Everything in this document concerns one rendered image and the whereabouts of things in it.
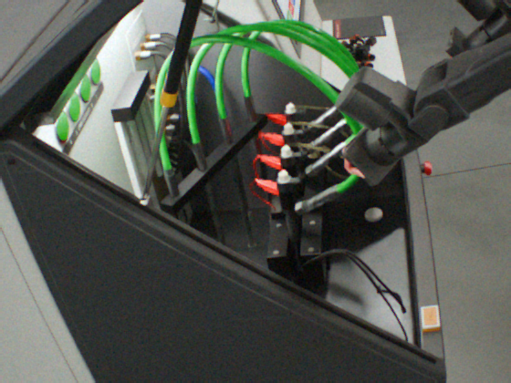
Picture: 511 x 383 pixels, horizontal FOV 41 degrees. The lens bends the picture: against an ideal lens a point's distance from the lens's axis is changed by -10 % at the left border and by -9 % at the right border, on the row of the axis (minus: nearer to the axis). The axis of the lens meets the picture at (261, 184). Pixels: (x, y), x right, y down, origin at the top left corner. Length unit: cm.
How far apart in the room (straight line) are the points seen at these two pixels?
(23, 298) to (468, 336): 170
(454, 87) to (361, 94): 13
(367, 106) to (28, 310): 59
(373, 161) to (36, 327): 58
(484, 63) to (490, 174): 236
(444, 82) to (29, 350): 78
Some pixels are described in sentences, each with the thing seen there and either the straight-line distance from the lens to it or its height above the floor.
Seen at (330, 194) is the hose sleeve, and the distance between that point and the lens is 115.
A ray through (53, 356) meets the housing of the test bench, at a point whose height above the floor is 104.
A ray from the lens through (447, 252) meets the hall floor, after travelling 280.
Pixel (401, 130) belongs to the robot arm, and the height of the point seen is 135.
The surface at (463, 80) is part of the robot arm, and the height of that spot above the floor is 143.
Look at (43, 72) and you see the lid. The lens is 84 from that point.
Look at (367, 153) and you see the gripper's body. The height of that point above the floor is 128.
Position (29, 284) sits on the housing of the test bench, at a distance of 109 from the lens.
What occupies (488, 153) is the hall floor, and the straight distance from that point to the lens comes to 335.
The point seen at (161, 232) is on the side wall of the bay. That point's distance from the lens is 95.
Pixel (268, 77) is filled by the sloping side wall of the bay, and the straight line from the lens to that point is 155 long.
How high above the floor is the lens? 184
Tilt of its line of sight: 34 degrees down
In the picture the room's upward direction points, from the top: 12 degrees counter-clockwise
